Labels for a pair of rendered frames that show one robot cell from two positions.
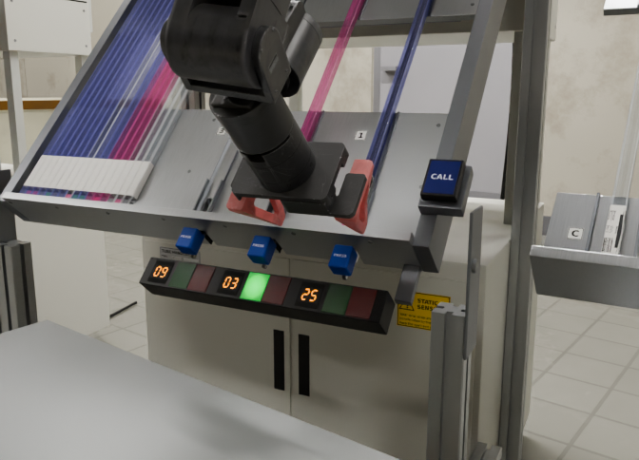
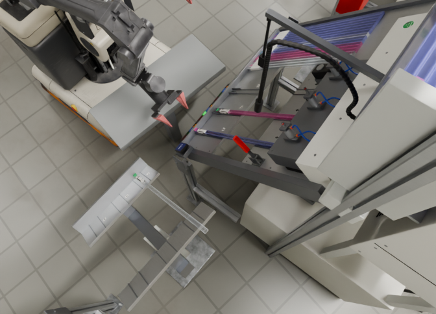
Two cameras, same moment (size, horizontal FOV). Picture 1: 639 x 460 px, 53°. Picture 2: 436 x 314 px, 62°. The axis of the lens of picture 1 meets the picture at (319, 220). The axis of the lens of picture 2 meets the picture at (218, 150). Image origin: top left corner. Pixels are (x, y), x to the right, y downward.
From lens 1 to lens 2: 1.60 m
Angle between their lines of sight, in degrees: 84
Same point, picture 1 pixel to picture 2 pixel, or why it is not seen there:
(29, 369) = (191, 69)
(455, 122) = (202, 154)
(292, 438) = (146, 120)
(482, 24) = (229, 162)
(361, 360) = not seen: hidden behind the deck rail
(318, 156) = (159, 104)
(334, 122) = (234, 120)
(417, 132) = (211, 145)
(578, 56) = not seen: outside the picture
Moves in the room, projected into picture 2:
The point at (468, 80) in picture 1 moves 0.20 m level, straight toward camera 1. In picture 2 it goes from (212, 157) to (157, 135)
